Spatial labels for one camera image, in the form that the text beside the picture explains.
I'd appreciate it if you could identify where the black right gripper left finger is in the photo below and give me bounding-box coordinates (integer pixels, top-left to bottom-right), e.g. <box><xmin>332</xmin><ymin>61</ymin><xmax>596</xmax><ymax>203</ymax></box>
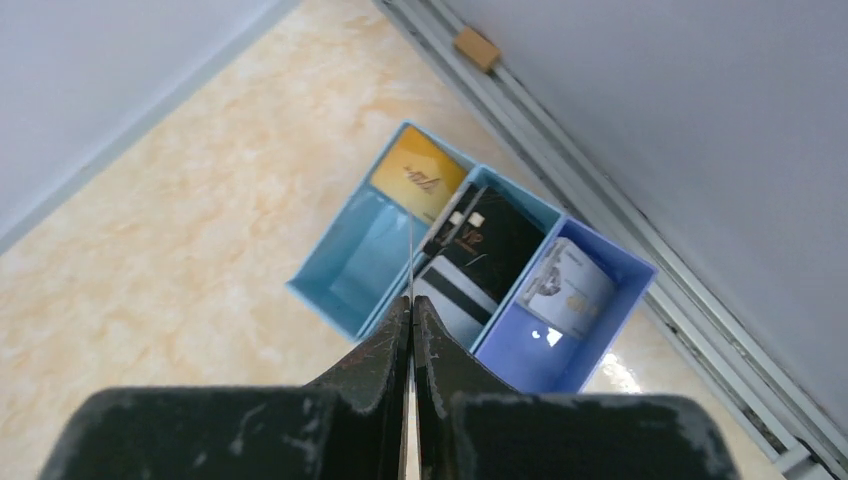
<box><xmin>40</xmin><ymin>297</ymin><xmax>411</xmax><ymax>479</ymax></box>

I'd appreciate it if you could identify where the small orange wall object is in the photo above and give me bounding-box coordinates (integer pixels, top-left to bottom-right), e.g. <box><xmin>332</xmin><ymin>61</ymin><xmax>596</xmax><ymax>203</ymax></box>
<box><xmin>453</xmin><ymin>26</ymin><xmax>501</xmax><ymax>74</ymax></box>

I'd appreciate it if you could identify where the gold card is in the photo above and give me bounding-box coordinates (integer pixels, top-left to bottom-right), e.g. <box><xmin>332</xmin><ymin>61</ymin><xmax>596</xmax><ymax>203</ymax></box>
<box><xmin>369</xmin><ymin>126</ymin><xmax>468</xmax><ymax>225</ymax></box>

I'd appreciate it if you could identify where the black card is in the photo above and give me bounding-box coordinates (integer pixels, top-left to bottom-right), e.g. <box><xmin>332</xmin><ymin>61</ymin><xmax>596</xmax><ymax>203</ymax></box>
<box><xmin>423</xmin><ymin>184</ymin><xmax>544</xmax><ymax>302</ymax></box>

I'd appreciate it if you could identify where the blue compartment organizer box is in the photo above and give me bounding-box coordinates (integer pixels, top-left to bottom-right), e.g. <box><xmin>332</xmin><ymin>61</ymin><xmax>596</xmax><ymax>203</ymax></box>
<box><xmin>288</xmin><ymin>122</ymin><xmax>656</xmax><ymax>393</ymax></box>

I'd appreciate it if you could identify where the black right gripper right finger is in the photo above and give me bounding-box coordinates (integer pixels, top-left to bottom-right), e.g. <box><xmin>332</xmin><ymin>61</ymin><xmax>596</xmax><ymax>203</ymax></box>
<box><xmin>411</xmin><ymin>296</ymin><xmax>739</xmax><ymax>479</ymax></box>

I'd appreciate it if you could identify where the white patterned card in box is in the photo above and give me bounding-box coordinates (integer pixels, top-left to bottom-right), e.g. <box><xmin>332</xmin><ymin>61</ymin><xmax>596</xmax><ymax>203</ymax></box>
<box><xmin>519</xmin><ymin>237</ymin><xmax>615</xmax><ymax>339</ymax></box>

